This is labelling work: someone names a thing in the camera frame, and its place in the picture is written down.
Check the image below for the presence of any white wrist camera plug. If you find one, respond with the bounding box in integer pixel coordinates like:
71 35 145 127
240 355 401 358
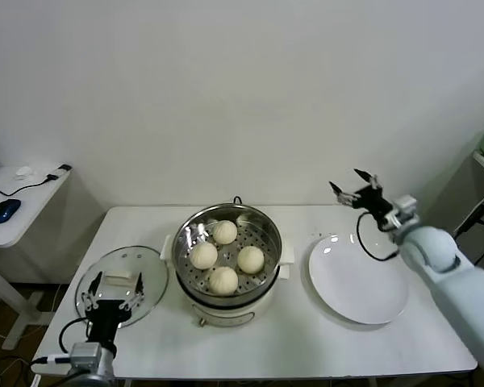
31 353 73 366

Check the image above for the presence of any white steamed baozi bun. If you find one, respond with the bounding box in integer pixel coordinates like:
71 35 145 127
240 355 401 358
236 246 265 275
207 265 239 297
212 219 238 245
189 242 219 270

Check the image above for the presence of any stainless steel steamer basket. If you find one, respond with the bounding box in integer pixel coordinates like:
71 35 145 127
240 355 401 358
160 204 294 306

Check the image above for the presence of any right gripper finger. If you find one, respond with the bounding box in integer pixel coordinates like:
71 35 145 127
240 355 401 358
353 168 383 189
328 180 361 206

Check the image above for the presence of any white electric cooker base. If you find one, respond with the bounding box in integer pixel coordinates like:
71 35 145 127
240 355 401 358
173 264 290 328

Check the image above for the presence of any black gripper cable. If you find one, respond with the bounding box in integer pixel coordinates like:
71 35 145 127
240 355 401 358
356 212 401 262
59 316 90 356

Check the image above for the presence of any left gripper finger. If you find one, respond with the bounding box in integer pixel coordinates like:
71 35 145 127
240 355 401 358
81 271 104 311
119 271 146 310

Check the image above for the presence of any glass pot lid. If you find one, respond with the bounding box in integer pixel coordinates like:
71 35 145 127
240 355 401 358
73 245 169 327

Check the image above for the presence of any small white crumpled object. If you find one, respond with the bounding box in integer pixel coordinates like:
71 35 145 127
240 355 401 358
11 166 40 181

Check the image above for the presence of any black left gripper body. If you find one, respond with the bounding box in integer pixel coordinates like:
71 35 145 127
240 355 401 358
83 299 137 347

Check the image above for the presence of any white side desk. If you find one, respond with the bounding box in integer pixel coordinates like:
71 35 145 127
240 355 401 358
0 164 73 352

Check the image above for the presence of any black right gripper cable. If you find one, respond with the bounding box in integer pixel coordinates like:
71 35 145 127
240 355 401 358
356 212 401 262

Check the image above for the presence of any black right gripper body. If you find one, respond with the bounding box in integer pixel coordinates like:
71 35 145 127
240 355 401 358
354 185 394 223

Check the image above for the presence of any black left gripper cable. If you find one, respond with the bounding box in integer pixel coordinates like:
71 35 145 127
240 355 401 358
59 316 90 356

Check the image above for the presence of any black cable with adapter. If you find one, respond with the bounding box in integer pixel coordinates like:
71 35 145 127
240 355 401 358
0 164 72 198

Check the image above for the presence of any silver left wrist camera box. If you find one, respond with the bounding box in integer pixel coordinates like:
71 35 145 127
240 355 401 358
69 342 102 370

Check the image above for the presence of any black power cable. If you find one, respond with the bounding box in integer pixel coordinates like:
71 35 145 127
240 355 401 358
453 203 484 268

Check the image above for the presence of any blue computer mouse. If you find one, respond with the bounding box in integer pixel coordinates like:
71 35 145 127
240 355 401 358
0 198 21 224

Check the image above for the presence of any white round plate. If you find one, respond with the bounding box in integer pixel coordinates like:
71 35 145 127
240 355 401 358
307 233 410 325

